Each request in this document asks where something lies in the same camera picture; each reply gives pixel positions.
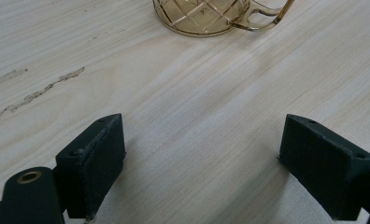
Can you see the amber glass cup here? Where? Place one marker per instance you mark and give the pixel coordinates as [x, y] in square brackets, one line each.
[202, 15]

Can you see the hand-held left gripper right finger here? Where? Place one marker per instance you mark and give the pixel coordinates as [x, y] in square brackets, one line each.
[323, 168]

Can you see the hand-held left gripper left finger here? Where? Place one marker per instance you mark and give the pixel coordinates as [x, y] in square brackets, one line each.
[92, 168]

